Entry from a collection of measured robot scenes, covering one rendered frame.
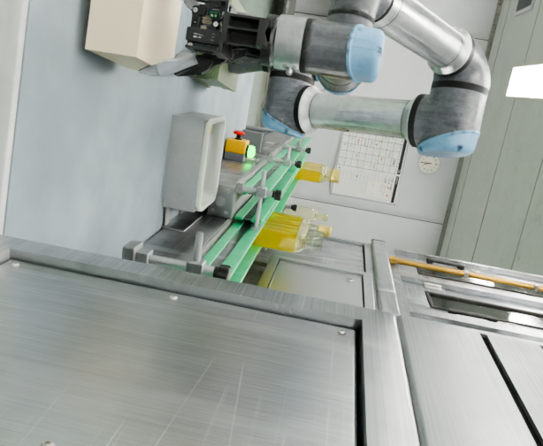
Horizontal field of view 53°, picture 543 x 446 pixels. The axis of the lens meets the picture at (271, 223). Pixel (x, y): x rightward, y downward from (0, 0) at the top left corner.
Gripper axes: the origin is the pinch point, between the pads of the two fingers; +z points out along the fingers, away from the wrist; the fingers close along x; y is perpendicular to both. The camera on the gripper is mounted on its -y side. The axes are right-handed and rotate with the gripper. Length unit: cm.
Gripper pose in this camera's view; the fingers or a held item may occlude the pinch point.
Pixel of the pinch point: (147, 25)
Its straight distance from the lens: 89.7
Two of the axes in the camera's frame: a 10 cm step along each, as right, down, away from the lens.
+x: -1.7, 9.8, 1.3
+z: -9.8, -1.8, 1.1
